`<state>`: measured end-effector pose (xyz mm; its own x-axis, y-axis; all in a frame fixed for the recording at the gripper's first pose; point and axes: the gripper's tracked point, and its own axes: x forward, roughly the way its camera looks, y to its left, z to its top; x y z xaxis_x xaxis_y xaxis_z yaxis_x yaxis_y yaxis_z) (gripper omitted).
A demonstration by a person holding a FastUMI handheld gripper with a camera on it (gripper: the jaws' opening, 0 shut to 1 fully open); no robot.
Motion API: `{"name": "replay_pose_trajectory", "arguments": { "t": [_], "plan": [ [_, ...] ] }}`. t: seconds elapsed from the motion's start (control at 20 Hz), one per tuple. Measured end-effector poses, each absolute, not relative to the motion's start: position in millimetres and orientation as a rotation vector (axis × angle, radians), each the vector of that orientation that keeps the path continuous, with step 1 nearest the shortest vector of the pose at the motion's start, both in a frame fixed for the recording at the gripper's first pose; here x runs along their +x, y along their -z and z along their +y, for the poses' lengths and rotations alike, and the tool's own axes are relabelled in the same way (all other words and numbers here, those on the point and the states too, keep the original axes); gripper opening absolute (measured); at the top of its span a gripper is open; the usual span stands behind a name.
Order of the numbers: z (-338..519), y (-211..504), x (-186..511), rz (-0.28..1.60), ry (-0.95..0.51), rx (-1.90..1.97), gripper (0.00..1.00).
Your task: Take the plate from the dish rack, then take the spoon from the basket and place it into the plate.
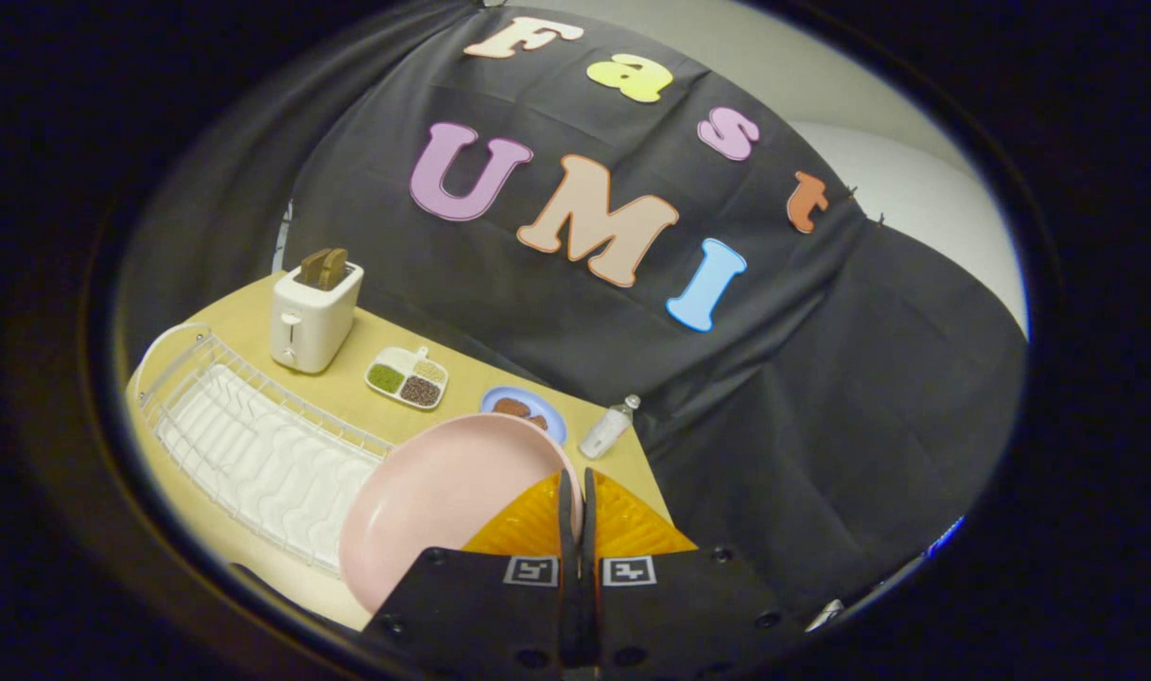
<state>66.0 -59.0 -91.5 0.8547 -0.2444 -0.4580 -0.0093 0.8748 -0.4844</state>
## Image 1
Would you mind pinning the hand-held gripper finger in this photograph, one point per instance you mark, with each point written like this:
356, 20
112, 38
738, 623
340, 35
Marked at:
567, 530
589, 530

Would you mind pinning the pink plate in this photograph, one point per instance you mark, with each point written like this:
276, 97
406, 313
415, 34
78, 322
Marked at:
433, 501

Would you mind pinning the blue plate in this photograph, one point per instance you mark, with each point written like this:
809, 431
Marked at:
535, 409

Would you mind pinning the clear plastic bottle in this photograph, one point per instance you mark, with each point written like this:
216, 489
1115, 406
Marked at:
607, 427

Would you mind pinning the brown bread piece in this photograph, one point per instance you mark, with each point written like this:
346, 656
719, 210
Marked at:
516, 409

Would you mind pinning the white divided snack tray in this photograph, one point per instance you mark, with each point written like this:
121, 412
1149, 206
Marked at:
407, 377

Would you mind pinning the black backdrop cloth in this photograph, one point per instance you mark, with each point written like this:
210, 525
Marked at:
632, 284

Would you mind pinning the white toaster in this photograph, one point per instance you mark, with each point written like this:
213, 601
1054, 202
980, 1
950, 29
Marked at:
312, 317

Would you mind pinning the brown toast slice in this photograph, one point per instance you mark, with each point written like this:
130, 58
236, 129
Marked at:
324, 268

